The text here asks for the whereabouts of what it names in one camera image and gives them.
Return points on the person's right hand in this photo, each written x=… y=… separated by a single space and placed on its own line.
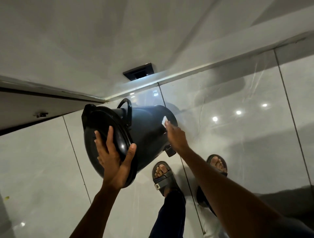
x=176 y=138

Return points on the person's left hand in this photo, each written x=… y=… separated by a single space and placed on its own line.
x=113 y=169

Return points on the person's left thumb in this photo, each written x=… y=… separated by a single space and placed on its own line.
x=130 y=153

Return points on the person's left middle finger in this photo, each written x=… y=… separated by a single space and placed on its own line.
x=99 y=143

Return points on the person's right fingers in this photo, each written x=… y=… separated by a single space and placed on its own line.
x=168 y=125

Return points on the white wipe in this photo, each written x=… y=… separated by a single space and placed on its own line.
x=164 y=121

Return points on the black pedal trash bin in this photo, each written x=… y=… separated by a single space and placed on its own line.
x=147 y=132

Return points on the person's right forearm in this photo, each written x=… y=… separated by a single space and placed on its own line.
x=235 y=201

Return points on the person's left forearm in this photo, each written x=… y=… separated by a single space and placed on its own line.
x=97 y=213

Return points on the person's left foot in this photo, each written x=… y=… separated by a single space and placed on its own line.
x=160 y=171

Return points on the person's foot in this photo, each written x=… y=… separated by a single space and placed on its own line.
x=160 y=171
x=217 y=163

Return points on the grey left sandal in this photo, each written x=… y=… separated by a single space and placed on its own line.
x=166 y=181

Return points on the grey sandal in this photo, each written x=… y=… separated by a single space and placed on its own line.
x=222 y=160
x=166 y=181

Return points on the person's right foot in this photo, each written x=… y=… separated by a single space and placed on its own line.
x=217 y=163

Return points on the grey right sandal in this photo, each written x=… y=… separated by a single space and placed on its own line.
x=222 y=160

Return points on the metal door stopper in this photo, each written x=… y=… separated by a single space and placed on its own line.
x=41 y=115

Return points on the person's left leg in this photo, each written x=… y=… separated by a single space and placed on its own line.
x=170 y=215

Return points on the white door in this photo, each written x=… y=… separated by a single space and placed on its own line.
x=29 y=107

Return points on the black wall plate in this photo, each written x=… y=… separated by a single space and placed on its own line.
x=138 y=71

